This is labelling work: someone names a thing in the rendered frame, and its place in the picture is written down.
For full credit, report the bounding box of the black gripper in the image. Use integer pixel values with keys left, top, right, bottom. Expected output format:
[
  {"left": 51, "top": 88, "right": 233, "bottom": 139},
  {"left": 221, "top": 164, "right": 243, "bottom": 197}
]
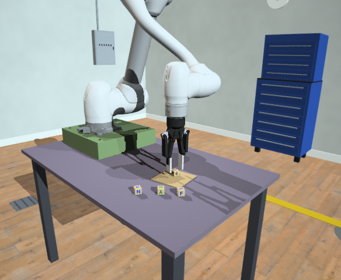
[{"left": 161, "top": 117, "right": 190, "bottom": 173}]

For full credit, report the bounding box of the beige letter block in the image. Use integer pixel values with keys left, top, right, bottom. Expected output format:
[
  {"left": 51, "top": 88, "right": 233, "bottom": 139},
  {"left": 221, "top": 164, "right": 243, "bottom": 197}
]
[
  {"left": 171, "top": 169, "right": 179, "bottom": 177},
  {"left": 177, "top": 187, "right": 185, "bottom": 197},
  {"left": 157, "top": 186, "right": 164, "bottom": 195},
  {"left": 134, "top": 185, "right": 142, "bottom": 195}
]

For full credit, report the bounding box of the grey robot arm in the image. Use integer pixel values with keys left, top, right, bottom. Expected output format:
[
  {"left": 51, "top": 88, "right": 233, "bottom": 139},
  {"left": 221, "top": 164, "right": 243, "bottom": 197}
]
[{"left": 78, "top": 0, "right": 221, "bottom": 136}]

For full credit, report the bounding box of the tan flat mat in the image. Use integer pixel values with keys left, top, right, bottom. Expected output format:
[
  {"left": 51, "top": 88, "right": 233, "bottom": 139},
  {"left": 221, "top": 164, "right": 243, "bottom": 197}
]
[{"left": 151, "top": 170, "right": 196, "bottom": 188}]

